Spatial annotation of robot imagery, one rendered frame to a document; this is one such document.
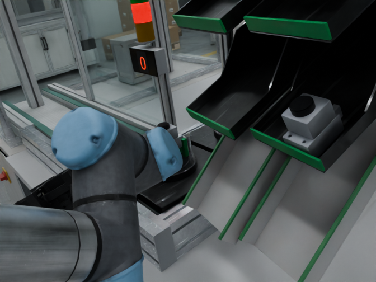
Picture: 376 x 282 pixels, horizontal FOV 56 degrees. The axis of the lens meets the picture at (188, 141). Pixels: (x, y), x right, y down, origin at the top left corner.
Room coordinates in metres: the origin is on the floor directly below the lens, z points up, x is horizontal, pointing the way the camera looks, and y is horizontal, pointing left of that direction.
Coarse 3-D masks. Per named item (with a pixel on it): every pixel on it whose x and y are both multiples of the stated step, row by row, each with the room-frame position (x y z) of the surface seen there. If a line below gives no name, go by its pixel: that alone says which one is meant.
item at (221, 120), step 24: (240, 48) 0.65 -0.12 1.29; (264, 48) 0.68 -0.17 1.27; (288, 48) 0.54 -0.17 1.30; (240, 72) 0.65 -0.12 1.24; (264, 72) 0.61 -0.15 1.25; (288, 72) 0.54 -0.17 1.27; (216, 96) 0.62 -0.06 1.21; (240, 96) 0.58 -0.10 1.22; (264, 96) 0.51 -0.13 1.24; (216, 120) 0.55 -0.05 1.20; (240, 120) 0.49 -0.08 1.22
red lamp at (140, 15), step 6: (132, 6) 1.01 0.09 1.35; (138, 6) 1.00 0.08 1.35; (144, 6) 1.00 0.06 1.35; (132, 12) 1.02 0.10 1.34; (138, 12) 1.00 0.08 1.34; (144, 12) 1.00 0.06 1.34; (150, 12) 1.02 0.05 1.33; (138, 18) 1.00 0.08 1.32; (144, 18) 1.00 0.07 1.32; (150, 18) 1.01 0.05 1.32
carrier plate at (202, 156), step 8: (192, 152) 0.87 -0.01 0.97; (200, 152) 0.86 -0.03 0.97; (208, 152) 0.85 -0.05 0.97; (200, 160) 0.82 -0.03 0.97; (200, 168) 0.78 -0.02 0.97; (192, 176) 0.74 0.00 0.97; (160, 184) 0.73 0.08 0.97; (168, 184) 0.73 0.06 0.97; (176, 184) 0.72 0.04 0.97; (184, 184) 0.72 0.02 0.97; (192, 184) 0.71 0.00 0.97; (144, 192) 0.70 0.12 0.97; (152, 192) 0.70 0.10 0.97; (160, 192) 0.69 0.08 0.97; (168, 192) 0.69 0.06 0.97; (176, 192) 0.69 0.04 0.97; (184, 192) 0.68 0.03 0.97; (144, 200) 0.69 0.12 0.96; (152, 200) 0.67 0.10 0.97; (160, 200) 0.66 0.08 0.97; (168, 200) 0.66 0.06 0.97; (176, 200) 0.66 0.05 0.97; (160, 208) 0.64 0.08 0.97; (168, 208) 0.64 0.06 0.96
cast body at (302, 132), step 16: (304, 96) 0.41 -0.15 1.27; (288, 112) 0.41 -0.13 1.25; (304, 112) 0.39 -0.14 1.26; (320, 112) 0.39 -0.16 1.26; (336, 112) 0.43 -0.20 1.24; (288, 128) 0.42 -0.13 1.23; (304, 128) 0.38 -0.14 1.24; (320, 128) 0.39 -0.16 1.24; (336, 128) 0.40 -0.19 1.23; (288, 144) 0.41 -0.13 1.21; (304, 144) 0.38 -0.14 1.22; (320, 144) 0.39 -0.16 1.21
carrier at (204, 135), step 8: (200, 128) 1.02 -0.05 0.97; (208, 128) 1.01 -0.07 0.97; (192, 136) 0.97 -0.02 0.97; (200, 136) 0.96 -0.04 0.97; (208, 136) 0.95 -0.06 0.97; (216, 136) 0.93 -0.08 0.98; (192, 144) 0.94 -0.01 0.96; (200, 144) 0.91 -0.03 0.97; (208, 144) 0.90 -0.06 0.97; (216, 144) 0.89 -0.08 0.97
